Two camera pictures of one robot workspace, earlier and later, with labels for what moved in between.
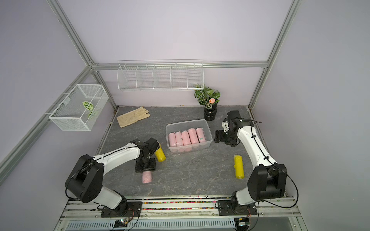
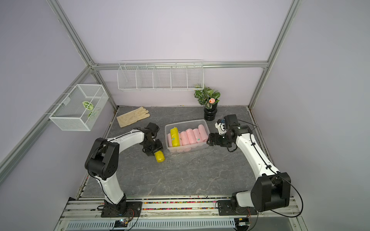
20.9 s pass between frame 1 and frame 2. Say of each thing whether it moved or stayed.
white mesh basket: stayed
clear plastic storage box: stayed
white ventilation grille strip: stayed
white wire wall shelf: stayed
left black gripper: moved
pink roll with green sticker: stayed
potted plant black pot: stayed
